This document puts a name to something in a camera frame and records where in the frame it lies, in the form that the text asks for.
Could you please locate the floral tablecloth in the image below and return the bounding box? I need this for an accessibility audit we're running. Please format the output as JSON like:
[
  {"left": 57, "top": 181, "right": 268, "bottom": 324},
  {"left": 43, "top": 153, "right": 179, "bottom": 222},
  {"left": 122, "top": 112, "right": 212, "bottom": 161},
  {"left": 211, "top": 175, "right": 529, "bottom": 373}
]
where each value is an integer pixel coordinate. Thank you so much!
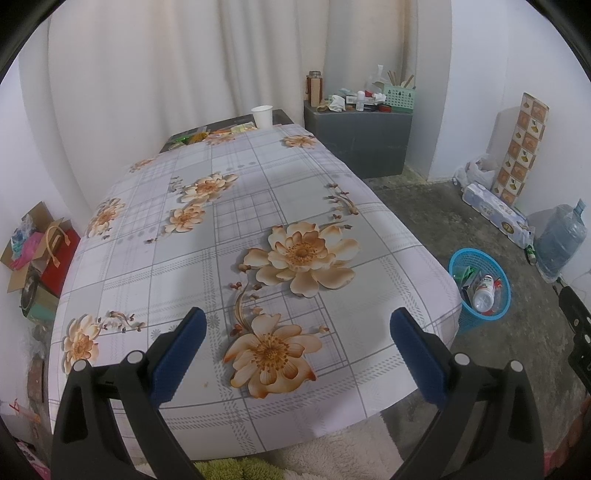
[{"left": 48, "top": 122, "right": 464, "bottom": 462}]

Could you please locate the green snack bag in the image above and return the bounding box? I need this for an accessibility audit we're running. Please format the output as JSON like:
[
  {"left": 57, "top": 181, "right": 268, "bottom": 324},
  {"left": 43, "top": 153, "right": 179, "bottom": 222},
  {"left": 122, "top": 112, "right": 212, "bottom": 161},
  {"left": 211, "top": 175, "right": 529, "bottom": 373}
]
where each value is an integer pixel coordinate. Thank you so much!
[{"left": 452, "top": 265, "right": 481, "bottom": 289}]

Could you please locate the blue plastic basket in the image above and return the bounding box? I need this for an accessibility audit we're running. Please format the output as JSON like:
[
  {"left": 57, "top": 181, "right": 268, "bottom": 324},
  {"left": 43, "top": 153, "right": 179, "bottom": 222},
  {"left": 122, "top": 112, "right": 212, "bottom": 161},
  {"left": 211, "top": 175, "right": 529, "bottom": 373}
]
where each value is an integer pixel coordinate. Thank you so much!
[{"left": 449, "top": 248, "right": 512, "bottom": 334}]

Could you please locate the pile of snack packets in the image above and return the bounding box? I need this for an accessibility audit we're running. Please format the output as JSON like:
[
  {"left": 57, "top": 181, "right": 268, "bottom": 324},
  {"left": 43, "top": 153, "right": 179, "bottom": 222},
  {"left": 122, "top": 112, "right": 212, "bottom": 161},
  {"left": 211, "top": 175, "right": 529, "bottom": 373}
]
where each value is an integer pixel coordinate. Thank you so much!
[{"left": 159, "top": 121, "right": 259, "bottom": 152}]

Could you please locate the green box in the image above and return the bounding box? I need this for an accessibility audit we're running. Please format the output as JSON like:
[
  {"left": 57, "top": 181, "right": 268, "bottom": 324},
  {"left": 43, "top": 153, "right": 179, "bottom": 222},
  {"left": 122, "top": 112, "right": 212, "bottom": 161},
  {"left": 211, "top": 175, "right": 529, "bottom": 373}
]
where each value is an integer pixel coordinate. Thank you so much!
[{"left": 25, "top": 284, "right": 61, "bottom": 324}]

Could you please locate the pink bag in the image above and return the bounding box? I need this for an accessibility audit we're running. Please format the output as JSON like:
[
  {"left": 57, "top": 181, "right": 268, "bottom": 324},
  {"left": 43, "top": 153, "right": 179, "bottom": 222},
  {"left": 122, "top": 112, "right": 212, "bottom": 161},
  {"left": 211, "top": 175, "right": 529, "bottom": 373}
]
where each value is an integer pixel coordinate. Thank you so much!
[{"left": 9, "top": 233, "right": 44, "bottom": 271}]

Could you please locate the large water jug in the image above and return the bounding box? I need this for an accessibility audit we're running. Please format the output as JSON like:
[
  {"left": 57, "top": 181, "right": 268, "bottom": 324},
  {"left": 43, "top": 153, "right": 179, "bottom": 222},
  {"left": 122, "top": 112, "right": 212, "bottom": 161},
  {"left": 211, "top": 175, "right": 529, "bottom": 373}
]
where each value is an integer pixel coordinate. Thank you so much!
[{"left": 533, "top": 198, "right": 588, "bottom": 282}]

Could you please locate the clear plastic bottle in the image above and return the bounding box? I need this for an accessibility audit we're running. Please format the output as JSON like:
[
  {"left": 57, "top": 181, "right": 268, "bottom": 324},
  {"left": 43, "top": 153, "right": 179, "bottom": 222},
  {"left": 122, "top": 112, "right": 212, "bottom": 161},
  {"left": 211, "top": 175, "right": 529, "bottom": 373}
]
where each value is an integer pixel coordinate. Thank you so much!
[{"left": 471, "top": 274, "right": 497, "bottom": 311}]

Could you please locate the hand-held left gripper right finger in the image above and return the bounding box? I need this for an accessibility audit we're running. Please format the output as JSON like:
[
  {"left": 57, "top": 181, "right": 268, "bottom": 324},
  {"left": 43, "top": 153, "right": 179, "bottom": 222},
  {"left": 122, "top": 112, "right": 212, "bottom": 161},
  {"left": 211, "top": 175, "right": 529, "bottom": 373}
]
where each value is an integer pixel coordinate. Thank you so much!
[{"left": 389, "top": 307, "right": 546, "bottom": 480}]

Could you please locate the clear plastic bag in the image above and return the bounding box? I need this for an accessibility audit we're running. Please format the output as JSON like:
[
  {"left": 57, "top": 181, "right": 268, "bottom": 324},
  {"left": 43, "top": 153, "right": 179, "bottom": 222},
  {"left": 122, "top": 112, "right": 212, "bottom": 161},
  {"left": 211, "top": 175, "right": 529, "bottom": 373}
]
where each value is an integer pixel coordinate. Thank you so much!
[{"left": 366, "top": 65, "right": 393, "bottom": 93}]

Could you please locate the white plastic bag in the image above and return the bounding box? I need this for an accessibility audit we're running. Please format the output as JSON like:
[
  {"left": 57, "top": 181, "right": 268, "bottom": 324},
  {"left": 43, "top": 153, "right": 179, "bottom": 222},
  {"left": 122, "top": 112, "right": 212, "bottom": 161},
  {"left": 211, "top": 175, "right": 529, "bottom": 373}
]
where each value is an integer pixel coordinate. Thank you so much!
[{"left": 452, "top": 154, "right": 499, "bottom": 191}]

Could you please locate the cardboard box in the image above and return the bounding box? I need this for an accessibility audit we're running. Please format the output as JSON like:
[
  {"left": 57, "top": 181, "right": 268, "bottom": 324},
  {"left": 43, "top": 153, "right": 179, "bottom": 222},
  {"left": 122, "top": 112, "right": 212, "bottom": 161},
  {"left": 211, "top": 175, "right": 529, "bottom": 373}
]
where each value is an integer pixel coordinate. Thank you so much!
[{"left": 0, "top": 202, "right": 54, "bottom": 294}]

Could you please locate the white curtain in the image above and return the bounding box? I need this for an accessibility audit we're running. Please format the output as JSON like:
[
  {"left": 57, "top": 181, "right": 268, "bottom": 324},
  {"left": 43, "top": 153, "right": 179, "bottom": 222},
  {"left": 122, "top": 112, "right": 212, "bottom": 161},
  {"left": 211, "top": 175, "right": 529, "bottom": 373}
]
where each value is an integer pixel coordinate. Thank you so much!
[{"left": 18, "top": 0, "right": 453, "bottom": 217}]

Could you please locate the green storage basket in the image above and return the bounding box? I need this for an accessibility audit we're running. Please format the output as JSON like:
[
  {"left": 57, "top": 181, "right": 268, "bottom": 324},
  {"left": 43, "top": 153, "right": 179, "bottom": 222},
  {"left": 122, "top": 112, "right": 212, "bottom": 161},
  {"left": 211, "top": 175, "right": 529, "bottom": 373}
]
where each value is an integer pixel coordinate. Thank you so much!
[{"left": 382, "top": 83, "right": 416, "bottom": 114}]

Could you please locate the round dark tin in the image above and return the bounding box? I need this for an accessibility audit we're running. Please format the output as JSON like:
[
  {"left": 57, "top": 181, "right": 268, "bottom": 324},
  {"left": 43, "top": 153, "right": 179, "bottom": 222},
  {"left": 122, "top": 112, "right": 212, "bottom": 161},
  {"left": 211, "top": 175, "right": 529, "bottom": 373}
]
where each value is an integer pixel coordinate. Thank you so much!
[{"left": 21, "top": 268, "right": 40, "bottom": 319}]

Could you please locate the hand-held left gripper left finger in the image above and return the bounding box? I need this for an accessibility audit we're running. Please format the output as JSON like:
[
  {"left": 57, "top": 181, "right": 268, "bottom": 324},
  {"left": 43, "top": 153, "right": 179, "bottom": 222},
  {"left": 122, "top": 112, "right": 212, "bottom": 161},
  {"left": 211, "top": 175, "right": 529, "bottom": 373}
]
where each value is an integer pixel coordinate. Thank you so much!
[{"left": 52, "top": 307, "right": 208, "bottom": 480}]

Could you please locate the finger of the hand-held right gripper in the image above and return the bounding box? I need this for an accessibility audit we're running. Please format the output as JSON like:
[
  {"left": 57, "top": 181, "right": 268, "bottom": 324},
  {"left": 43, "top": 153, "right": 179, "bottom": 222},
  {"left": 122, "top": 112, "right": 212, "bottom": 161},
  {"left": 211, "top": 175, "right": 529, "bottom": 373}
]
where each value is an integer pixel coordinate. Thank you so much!
[
  {"left": 556, "top": 284, "right": 591, "bottom": 340},
  {"left": 569, "top": 339, "right": 591, "bottom": 393}
]

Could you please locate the white paper cup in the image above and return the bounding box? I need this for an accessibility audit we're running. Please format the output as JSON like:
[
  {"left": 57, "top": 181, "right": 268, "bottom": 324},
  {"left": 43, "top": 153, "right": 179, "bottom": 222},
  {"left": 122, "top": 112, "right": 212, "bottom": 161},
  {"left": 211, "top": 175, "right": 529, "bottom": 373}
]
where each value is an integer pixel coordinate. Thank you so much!
[{"left": 250, "top": 105, "right": 274, "bottom": 129}]

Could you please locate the brown bottle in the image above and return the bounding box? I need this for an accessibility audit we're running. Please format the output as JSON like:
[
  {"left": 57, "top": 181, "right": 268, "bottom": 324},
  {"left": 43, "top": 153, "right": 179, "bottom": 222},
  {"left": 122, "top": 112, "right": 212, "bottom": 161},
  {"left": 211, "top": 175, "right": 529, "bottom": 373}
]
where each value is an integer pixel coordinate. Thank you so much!
[{"left": 305, "top": 70, "right": 324, "bottom": 108}]

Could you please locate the tile patterned column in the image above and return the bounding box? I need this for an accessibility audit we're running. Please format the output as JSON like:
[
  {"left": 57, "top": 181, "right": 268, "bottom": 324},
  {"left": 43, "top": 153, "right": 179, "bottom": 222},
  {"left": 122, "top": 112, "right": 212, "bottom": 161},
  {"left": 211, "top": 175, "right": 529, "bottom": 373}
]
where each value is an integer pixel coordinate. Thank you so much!
[{"left": 490, "top": 92, "right": 550, "bottom": 207}]

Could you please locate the red gift bag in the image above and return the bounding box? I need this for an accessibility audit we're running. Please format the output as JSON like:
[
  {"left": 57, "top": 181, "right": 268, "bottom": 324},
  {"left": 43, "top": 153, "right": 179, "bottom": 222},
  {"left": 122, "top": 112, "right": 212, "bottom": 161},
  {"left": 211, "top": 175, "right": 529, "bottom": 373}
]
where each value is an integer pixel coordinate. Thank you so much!
[{"left": 39, "top": 219, "right": 81, "bottom": 298}]

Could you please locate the grey cabinet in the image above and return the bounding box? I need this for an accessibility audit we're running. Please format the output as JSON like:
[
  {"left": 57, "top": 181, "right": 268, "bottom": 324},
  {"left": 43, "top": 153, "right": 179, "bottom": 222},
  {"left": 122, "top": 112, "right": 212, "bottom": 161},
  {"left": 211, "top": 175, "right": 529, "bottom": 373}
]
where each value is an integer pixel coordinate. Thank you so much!
[{"left": 302, "top": 99, "right": 414, "bottom": 180}]

